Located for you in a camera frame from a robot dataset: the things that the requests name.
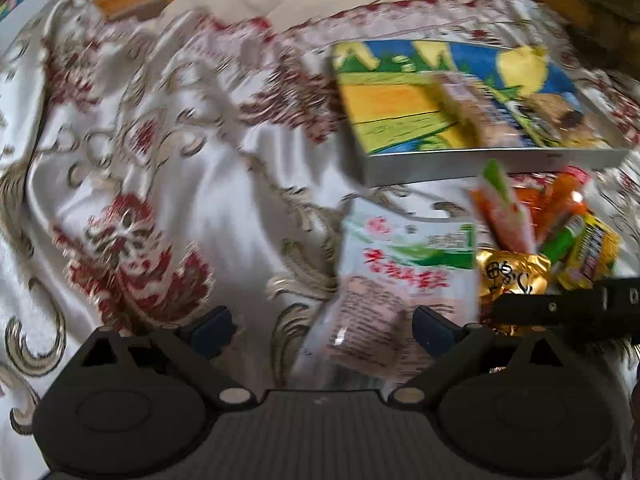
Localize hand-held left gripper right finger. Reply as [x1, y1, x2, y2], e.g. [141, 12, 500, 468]
[391, 306, 577, 409]

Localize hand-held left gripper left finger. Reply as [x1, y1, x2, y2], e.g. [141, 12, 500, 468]
[70, 306, 256, 409]

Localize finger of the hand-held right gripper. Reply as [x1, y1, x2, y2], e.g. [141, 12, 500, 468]
[487, 285, 608, 335]

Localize gold snack packet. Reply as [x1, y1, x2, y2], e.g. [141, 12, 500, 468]
[474, 247, 552, 337]

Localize white and pink snack packet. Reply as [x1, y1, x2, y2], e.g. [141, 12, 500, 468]
[294, 204, 477, 387]

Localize yellow snack packet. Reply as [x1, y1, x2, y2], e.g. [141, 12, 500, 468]
[556, 214, 622, 289]

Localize orange snack packet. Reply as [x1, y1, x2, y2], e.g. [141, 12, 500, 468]
[520, 187, 552, 242]

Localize clear packet of crackers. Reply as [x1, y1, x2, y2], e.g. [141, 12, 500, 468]
[520, 102, 612, 149]

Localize clear pastry packet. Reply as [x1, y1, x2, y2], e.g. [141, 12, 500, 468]
[431, 71, 524, 149]

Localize grey tray with colourful drawing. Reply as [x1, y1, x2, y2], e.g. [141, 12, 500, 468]
[329, 37, 629, 187]

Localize floral satin blanket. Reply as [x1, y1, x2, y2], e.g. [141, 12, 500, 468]
[0, 0, 640, 480]

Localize white pillow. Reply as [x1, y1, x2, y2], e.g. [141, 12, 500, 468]
[159, 0, 437, 27]

